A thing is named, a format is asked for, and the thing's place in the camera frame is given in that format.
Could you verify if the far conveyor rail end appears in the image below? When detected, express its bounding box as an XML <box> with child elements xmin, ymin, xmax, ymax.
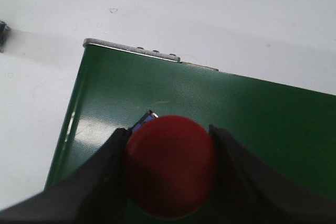
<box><xmin>82</xmin><ymin>38</ymin><xmax>219</xmax><ymax>72</ymax></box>

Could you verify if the red push button yellow clip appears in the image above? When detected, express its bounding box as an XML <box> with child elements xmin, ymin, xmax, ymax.
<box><xmin>123</xmin><ymin>115</ymin><xmax>217</xmax><ymax>219</ymax></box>

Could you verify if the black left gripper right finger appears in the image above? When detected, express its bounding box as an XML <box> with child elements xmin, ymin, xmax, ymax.
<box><xmin>209</xmin><ymin>125</ymin><xmax>335</xmax><ymax>223</ymax></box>

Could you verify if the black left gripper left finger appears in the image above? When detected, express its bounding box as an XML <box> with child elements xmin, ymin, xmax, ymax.
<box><xmin>1</xmin><ymin>129</ymin><xmax>131</xmax><ymax>223</ymax></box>

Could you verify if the yellow push button back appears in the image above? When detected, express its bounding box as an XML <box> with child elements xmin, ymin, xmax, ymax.
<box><xmin>0</xmin><ymin>20</ymin><xmax>11</xmax><ymax>53</ymax></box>

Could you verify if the green conveyor belt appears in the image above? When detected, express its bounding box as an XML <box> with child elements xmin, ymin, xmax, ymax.
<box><xmin>44</xmin><ymin>43</ymin><xmax>336</xmax><ymax>224</ymax></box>

